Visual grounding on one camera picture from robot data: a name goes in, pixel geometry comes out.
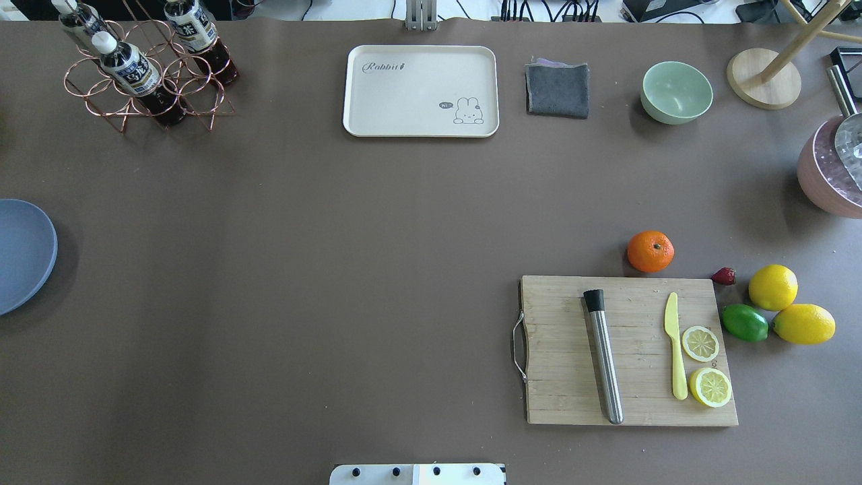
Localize orange fruit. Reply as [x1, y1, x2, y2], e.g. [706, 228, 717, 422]
[627, 230, 675, 273]

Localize blue plate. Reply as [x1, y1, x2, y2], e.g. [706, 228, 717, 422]
[1, 199, 58, 315]

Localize cream rabbit tray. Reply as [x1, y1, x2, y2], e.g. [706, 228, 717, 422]
[342, 45, 500, 138]

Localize steel muddler black tip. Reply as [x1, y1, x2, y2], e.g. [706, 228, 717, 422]
[584, 289, 624, 426]

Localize wooden cutting board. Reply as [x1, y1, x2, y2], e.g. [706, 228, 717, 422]
[521, 276, 738, 427]

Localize grey folded cloth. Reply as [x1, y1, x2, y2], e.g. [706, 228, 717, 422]
[525, 57, 591, 119]

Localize yellow plastic knife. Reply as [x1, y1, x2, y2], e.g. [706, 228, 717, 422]
[664, 292, 688, 400]

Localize green bowl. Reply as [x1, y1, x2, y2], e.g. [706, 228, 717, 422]
[640, 61, 714, 125]

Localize upper lemon slice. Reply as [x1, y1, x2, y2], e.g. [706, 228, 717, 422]
[681, 325, 721, 363]

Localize lemon slice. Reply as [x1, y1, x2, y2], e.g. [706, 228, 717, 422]
[681, 325, 721, 363]
[689, 366, 733, 408]

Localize red strawberry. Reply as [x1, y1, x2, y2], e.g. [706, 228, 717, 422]
[710, 267, 736, 286]

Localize lower lemon slice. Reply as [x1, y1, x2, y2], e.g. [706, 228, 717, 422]
[689, 366, 733, 408]

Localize green lime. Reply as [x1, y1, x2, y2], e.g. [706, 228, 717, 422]
[721, 304, 770, 343]

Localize right rear tea bottle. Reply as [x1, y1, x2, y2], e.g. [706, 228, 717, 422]
[163, 1, 239, 86]

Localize round yellow lemon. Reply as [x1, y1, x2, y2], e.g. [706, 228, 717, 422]
[748, 264, 799, 311]

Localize front tea bottle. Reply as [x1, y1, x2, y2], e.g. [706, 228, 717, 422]
[90, 31, 186, 127]

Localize wooden stand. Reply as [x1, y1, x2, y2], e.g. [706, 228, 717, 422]
[726, 1, 861, 110]

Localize oval yellow lemon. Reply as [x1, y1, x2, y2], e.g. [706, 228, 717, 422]
[773, 304, 836, 345]

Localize pink ice bucket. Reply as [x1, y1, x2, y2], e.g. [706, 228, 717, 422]
[797, 115, 861, 219]

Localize steel ice scoop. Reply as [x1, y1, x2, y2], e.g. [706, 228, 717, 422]
[828, 65, 861, 190]

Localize metal camera pole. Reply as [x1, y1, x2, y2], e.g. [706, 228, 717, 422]
[405, 0, 438, 32]

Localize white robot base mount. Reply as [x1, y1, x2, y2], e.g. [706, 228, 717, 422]
[329, 463, 507, 484]

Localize copper wire bottle rack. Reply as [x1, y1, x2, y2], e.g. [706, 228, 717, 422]
[63, 1, 235, 133]

